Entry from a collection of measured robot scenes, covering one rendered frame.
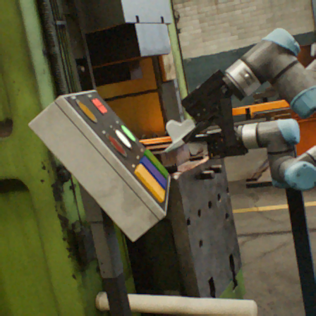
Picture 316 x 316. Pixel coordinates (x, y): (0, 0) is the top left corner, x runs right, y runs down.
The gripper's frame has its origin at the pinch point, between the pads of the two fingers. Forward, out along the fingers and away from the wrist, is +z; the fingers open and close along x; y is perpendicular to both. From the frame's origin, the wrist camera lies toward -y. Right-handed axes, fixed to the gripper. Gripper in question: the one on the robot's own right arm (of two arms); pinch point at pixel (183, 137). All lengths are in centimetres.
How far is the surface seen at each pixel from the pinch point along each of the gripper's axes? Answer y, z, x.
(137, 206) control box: 2, -22, -69
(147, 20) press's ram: -37.4, 2.7, -4.8
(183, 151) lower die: 4.8, 2.7, 3.0
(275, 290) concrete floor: 100, 12, 98
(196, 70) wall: -22, 296, 703
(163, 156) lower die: 3.3, 2.7, -10.8
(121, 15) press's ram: -38.8, 3.6, -17.4
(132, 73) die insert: -22.8, 12.7, -2.1
